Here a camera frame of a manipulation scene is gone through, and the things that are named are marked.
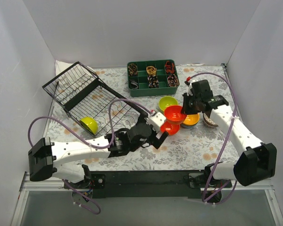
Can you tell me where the yellow orange bowl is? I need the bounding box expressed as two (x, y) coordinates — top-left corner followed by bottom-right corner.
(182, 113), (200, 127)

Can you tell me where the red orange bowl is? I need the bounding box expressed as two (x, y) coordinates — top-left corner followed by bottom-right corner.
(164, 105), (187, 125)

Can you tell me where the brown lattice patterned bowl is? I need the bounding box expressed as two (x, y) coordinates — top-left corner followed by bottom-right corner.
(203, 113), (218, 127)

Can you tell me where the blue bowl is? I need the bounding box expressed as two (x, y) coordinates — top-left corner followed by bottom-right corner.
(180, 123), (196, 129)

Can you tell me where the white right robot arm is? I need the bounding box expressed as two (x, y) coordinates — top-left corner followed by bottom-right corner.
(182, 79), (277, 187)

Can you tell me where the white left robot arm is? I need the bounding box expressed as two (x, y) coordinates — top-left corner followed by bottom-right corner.
(28, 123), (168, 188)

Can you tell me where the floral patterned table mat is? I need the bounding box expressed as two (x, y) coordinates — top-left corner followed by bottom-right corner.
(44, 65), (239, 171)

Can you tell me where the pink floral rolled band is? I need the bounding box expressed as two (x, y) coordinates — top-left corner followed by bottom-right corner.
(167, 74), (179, 87)

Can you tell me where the orange black rolled band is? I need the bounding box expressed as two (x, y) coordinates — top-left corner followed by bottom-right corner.
(165, 60), (175, 74)

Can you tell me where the green compartment tray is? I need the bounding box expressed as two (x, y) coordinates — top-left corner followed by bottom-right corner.
(127, 59), (180, 97)

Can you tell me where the small lime green bowl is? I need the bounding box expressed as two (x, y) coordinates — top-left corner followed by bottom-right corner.
(79, 117), (98, 135)

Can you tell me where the grey white item in tray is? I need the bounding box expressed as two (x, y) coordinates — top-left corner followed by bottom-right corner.
(128, 80), (139, 89)

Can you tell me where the yellow rolled band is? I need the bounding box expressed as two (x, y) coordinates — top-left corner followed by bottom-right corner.
(146, 66), (157, 75)

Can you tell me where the black base bar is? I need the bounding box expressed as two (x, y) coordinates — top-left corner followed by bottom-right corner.
(63, 169), (232, 200)

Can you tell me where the brown spotted rolled band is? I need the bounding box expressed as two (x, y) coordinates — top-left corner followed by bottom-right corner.
(127, 63), (138, 76)

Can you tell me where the white cloth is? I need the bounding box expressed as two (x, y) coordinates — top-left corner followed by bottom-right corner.
(55, 60), (98, 81)

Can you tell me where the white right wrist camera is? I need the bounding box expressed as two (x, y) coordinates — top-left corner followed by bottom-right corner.
(184, 77), (197, 96)

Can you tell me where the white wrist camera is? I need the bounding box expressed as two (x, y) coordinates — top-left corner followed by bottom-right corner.
(146, 111), (166, 132)
(184, 77), (197, 96)

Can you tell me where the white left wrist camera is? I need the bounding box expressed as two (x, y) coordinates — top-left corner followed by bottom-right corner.
(146, 111), (166, 132)

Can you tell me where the black wire dish rack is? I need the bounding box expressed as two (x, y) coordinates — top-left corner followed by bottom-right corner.
(43, 76), (148, 137)

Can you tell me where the aluminium frame rail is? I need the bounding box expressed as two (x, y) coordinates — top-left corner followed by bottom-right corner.
(12, 170), (283, 226)

